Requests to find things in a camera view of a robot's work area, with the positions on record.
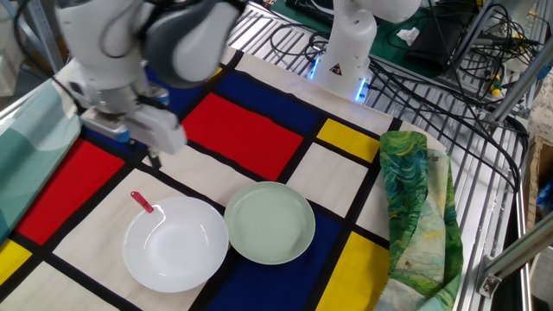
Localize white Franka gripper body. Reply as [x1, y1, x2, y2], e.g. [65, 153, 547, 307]
[79, 101, 188, 156]

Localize small red plastic clamp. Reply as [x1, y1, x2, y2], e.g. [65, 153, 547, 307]
[130, 190, 156, 214]

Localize white plate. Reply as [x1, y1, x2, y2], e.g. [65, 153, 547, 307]
[122, 196, 230, 294]

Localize colour block tablecloth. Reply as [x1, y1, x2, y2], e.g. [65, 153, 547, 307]
[0, 45, 448, 311]

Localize pale teal white cloth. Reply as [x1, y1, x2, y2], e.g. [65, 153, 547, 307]
[0, 55, 86, 245]

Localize pale green plate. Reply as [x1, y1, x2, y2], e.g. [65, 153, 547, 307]
[223, 181, 316, 266]

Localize black flat device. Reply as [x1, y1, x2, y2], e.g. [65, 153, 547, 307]
[284, 0, 336, 26]

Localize dark green mat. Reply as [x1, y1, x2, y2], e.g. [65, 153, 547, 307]
[270, 0, 476, 79]

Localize green painted landscape cloth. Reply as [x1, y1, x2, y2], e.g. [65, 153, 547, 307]
[373, 130, 465, 311]

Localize crumpled white paper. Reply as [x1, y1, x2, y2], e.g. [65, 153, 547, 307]
[396, 26, 422, 47]

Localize black pouch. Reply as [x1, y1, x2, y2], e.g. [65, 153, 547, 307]
[404, 12, 470, 73]

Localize aluminium profile bar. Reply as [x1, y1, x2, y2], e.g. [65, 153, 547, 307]
[486, 45, 553, 125]

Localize white paper with writing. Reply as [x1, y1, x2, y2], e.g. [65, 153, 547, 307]
[525, 71, 553, 143]

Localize brown cardboard box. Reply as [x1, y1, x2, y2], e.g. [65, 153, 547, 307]
[521, 133, 553, 237]

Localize blue plastic bag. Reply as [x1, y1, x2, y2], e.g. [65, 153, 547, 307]
[535, 179, 553, 222]

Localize black coiled cable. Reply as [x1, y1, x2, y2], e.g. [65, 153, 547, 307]
[268, 22, 332, 75]

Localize grey steel shelf frame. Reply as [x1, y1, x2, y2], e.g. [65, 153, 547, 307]
[0, 0, 66, 74]

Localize yellow green handle screwdriver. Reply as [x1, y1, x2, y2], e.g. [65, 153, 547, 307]
[489, 73, 504, 98]

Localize black table cable bundle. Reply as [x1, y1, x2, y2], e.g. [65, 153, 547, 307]
[366, 55, 531, 194]

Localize aluminium profile with bracket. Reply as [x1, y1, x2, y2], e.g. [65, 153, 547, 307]
[474, 222, 553, 300]

